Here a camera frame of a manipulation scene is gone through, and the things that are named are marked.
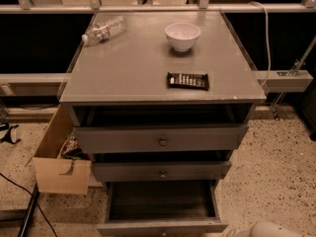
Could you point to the cardboard box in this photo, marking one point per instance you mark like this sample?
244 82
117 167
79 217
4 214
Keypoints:
56 175

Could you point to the black floor strip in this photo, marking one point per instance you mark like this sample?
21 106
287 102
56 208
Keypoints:
28 216

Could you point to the grey bottom drawer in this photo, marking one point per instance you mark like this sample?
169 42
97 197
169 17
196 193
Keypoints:
161 209

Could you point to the dark chocolate bar wrapper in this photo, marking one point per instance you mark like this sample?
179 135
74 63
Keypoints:
188 81

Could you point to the grey drawer cabinet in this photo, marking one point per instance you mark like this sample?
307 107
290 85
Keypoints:
123 82

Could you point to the grey middle drawer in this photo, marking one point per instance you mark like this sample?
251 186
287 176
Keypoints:
160 171

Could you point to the clear plastic water bottle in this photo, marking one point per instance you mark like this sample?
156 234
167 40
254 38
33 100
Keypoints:
102 31

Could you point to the black clamp on floor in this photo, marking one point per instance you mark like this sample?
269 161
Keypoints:
8 133

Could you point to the grey drawer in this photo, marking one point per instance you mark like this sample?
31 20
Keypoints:
158 138
160 171
161 209

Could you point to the grey top drawer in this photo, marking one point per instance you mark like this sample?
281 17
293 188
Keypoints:
158 138

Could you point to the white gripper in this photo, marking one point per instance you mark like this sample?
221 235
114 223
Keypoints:
237 232

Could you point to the snack bag in box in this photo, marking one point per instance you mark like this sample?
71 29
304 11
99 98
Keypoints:
70 148

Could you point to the white bowl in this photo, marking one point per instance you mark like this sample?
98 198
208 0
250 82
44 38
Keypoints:
182 36

